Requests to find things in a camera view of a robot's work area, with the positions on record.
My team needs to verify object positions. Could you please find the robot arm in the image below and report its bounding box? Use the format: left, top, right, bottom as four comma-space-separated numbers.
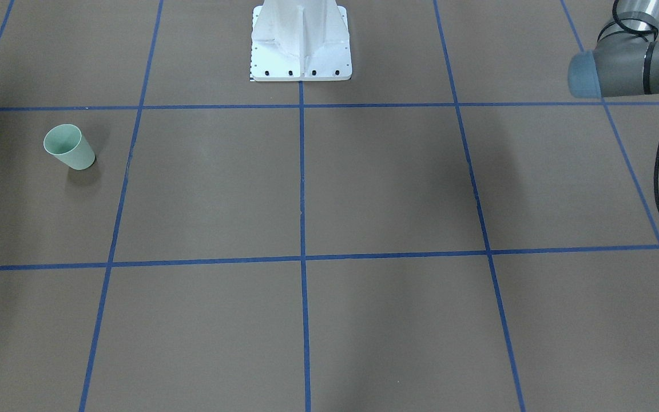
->
567, 1, 659, 99

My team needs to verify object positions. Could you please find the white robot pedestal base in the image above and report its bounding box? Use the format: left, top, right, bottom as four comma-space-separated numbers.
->
249, 1, 353, 82

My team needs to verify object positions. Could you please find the green plastic cup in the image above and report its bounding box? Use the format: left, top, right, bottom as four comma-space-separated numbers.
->
43, 124, 96, 171

